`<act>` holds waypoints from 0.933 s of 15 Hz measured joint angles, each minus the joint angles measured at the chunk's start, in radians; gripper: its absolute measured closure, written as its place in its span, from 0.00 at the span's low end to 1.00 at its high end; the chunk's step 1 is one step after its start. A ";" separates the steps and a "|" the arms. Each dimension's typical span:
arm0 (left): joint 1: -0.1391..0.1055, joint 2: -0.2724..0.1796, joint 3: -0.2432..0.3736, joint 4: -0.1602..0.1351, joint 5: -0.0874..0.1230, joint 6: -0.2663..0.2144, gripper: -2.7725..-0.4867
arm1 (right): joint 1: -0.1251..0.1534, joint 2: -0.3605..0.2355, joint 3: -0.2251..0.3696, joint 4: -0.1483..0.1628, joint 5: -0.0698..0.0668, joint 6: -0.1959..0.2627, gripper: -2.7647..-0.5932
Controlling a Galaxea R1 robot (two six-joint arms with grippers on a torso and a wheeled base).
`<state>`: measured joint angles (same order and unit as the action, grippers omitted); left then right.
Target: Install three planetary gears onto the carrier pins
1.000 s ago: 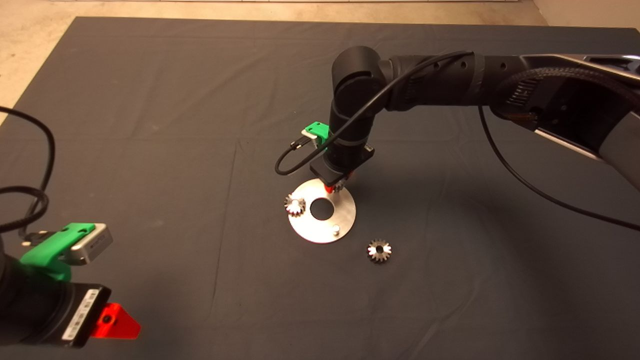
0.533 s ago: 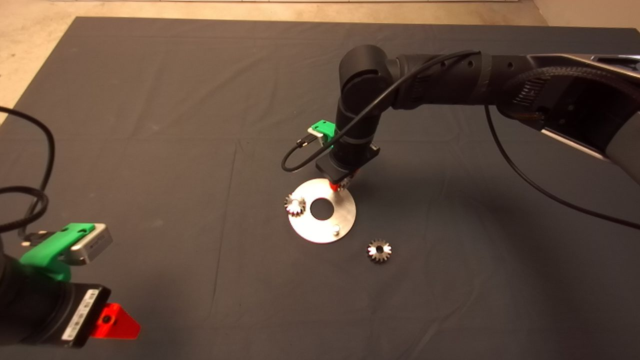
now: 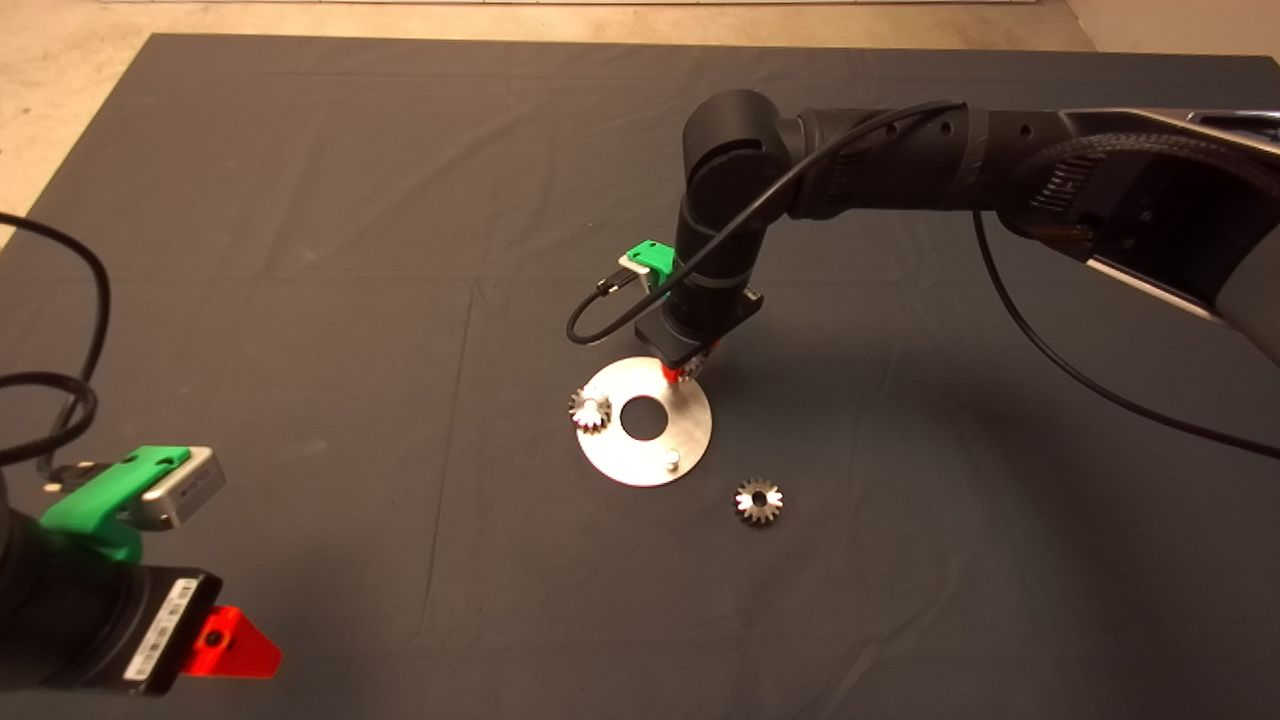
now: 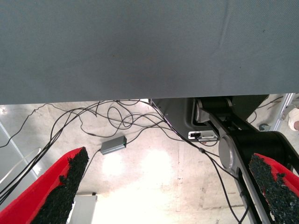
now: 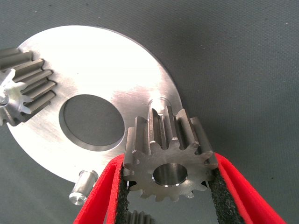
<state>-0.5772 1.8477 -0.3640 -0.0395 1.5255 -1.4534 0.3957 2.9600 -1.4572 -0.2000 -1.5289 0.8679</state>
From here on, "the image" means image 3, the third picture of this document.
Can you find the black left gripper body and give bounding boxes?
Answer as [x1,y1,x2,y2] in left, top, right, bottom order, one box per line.
[0,567,224,696]

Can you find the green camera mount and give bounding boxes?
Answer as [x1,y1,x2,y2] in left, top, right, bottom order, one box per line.
[624,239,677,298]
[40,445,191,563]

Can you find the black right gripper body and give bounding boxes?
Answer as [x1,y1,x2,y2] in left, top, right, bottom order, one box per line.
[636,288,766,369]

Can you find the green right camera mount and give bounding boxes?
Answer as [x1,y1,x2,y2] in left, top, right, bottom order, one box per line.
[624,239,677,298]

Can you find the thin black left camera cable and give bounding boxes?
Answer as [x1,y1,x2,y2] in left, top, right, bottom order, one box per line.
[0,212,111,483]

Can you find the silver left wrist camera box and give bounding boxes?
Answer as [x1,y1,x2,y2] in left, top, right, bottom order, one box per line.
[140,446,227,530]

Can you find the green left camera mount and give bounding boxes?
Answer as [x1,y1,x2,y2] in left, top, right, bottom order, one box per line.
[40,445,191,563]

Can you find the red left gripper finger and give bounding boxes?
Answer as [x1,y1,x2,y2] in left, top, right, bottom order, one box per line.
[190,605,284,680]

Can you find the dark grey table cloth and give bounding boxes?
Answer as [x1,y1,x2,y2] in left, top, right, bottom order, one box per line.
[0,35,1280,720]

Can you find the thick black braided cable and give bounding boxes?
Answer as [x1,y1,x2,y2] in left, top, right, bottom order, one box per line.
[1003,132,1280,243]
[0,372,99,467]

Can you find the round metal carrier plate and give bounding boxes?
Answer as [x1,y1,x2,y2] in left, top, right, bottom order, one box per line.
[575,356,714,488]

